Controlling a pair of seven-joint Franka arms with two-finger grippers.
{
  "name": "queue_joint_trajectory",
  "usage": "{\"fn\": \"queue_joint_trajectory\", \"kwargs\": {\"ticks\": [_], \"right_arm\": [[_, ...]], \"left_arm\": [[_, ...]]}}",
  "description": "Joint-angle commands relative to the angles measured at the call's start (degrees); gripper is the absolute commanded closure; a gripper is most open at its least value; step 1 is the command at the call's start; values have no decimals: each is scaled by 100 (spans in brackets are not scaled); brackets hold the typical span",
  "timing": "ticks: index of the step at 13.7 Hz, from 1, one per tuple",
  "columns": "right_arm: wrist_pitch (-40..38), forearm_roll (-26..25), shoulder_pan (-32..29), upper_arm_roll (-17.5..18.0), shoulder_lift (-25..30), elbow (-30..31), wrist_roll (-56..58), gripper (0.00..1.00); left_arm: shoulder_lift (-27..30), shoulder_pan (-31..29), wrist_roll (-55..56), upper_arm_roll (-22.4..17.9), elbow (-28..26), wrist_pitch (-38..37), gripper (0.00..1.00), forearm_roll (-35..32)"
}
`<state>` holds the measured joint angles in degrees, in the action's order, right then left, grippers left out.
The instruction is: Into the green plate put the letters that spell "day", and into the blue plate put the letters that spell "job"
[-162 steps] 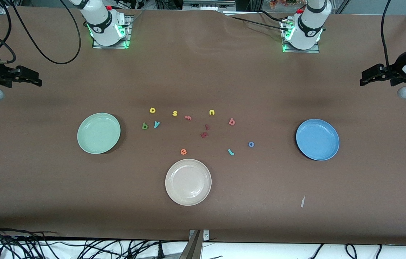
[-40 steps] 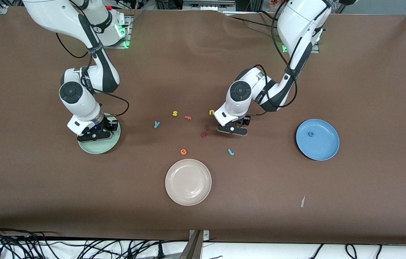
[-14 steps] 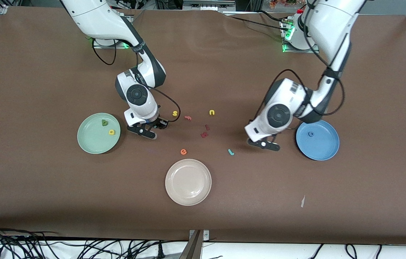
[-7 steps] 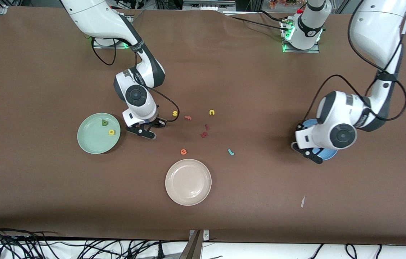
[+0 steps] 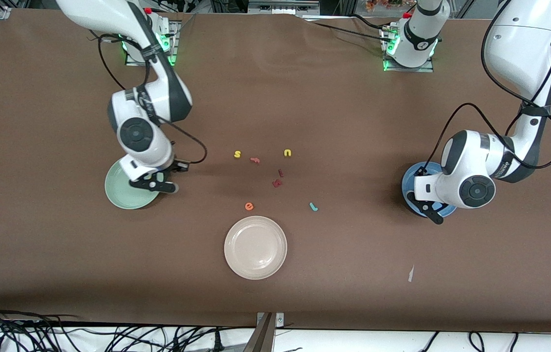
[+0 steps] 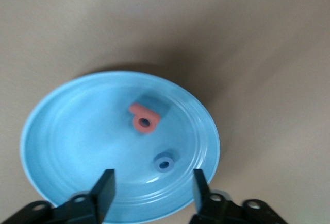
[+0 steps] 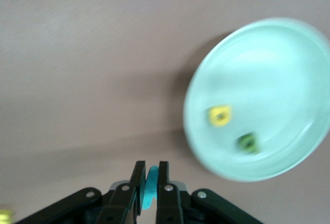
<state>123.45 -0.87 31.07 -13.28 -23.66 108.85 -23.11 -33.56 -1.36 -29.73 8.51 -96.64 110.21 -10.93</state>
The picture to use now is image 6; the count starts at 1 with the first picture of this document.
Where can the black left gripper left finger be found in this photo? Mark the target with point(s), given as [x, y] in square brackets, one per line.
[103, 195]

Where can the blue letter o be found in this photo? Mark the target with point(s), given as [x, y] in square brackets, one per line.
[157, 166]

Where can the blue plate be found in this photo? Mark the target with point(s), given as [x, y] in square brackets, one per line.
[77, 144]

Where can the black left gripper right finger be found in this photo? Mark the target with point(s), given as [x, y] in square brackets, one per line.
[203, 200]

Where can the pink letter b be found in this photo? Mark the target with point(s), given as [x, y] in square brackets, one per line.
[138, 112]

